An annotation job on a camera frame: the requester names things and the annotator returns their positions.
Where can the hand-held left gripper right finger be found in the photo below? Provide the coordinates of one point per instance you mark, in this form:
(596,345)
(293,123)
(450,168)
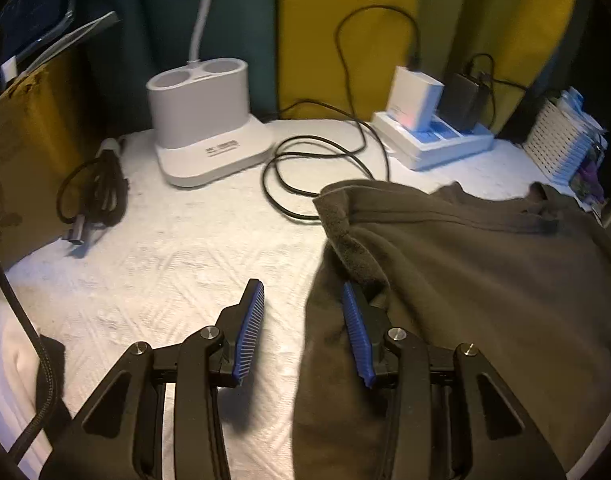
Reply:
(358,340)

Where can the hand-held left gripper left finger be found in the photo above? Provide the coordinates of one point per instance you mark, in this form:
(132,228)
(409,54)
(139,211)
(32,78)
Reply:
(248,335)

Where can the brown t-shirt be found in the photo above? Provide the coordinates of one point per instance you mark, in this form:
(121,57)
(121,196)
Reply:
(485,285)

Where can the white textured table cover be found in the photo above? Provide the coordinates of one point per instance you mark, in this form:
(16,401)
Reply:
(160,260)

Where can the white power strip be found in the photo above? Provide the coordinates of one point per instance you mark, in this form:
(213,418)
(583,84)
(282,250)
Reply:
(435,142)

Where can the white desk lamp base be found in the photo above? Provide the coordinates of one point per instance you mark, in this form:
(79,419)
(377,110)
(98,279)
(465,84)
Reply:
(200,110)

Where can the white folded cloth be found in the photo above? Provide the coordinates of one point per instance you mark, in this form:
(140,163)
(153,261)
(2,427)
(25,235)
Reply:
(5,360)

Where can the white charger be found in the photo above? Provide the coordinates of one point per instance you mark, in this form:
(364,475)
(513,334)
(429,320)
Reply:
(415,97)

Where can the black charger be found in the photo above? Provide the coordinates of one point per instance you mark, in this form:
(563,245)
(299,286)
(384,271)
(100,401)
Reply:
(463,100)

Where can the white plastic basket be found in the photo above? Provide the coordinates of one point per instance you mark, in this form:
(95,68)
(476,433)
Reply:
(560,145)

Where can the purple cloth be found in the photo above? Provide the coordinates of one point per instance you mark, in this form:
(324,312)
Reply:
(590,180)

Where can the cardboard box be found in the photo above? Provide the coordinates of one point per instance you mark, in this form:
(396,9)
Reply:
(25,135)

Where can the yellow curtain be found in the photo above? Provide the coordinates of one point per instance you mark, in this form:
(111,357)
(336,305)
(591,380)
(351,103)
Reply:
(345,35)

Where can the blue white tissue pack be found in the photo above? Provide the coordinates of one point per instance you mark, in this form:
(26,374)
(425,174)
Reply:
(578,107)

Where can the dark teal curtain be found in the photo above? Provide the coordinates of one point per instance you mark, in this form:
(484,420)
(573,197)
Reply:
(135,10)

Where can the tablet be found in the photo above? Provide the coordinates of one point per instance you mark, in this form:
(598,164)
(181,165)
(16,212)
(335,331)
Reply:
(25,0)

